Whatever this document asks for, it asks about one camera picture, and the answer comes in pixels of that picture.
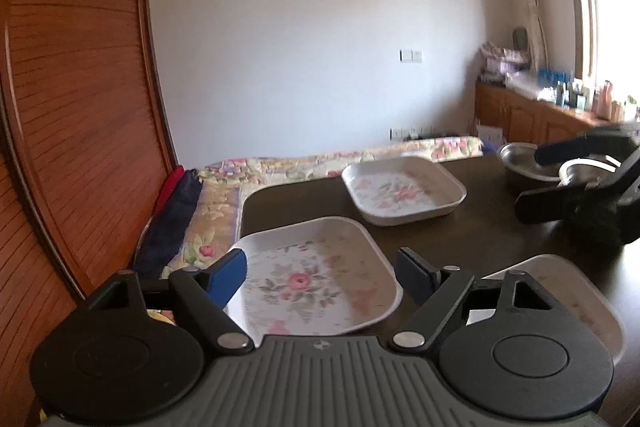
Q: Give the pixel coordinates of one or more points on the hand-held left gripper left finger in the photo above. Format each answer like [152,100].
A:
[227,276]

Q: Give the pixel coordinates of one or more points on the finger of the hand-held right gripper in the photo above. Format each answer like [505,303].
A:
[550,203]
[560,149]

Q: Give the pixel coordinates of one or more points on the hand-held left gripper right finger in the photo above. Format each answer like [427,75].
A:
[412,273]

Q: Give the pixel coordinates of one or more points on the small steel bowl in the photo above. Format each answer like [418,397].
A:
[582,170]

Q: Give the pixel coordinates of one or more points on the large steel bowl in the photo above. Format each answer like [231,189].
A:
[515,162]

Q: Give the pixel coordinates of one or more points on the floral white square plate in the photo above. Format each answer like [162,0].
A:
[575,282]
[400,192]
[310,267]

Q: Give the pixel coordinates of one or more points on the wooden cabinet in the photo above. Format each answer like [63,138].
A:
[520,114]

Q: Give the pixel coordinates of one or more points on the pink bottle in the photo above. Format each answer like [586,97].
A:
[605,99]

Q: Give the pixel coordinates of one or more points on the clear plastic bag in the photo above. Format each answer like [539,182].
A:
[527,86]

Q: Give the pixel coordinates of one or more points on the white paper bag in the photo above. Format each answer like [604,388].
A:
[489,133]

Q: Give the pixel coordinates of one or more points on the row of blue bottles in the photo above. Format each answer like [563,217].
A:
[552,75]

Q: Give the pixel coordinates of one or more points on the dark blue cloth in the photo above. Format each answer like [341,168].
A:
[170,227]

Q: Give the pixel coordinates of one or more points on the purple box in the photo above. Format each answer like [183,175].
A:
[502,67]

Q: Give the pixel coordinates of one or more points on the red cloth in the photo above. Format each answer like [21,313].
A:
[170,187]

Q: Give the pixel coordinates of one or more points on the floral cloth bundle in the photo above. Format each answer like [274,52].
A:
[495,52]

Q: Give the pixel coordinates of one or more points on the dark woven fan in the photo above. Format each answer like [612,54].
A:
[520,38]

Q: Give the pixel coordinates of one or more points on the floral blanket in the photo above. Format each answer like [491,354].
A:
[280,167]

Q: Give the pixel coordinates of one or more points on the wooden wardrobe door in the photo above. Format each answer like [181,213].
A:
[75,82]

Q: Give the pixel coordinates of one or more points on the white wall socket row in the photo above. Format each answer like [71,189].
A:
[410,133]

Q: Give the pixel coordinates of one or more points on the white wall switch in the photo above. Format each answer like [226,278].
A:
[411,55]

